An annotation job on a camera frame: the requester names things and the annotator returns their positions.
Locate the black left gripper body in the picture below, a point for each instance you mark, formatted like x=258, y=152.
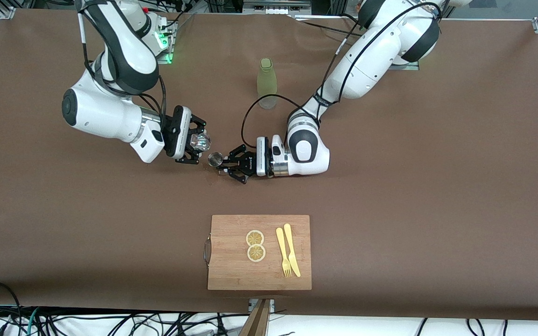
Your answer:
x=248, y=163

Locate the clear glass shaker cup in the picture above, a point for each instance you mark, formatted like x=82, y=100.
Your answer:
x=201, y=141

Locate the steel jigger measuring cup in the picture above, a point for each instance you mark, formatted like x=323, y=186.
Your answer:
x=215, y=159

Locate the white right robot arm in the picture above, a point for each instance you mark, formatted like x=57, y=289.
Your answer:
x=105, y=112

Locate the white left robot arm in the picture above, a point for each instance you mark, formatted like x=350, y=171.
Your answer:
x=371, y=56

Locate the lemon slice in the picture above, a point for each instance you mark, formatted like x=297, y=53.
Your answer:
x=256, y=253
x=255, y=238

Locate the green frosted bottle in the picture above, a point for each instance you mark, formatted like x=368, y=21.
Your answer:
x=266, y=84

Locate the yellow plastic fork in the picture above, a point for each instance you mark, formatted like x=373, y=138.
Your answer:
x=281, y=245

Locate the yellow plastic knife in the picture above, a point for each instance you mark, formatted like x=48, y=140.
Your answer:
x=291, y=252

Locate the wooden cutting board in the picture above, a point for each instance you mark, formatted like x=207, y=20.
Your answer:
x=231, y=270

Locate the metal power strip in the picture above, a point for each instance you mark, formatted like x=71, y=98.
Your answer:
x=276, y=7

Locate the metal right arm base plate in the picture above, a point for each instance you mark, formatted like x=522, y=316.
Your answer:
x=170, y=51

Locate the metal bracket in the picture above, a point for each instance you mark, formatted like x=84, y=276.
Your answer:
x=271, y=304

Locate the wooden post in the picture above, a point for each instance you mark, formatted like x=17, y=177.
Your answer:
x=256, y=322

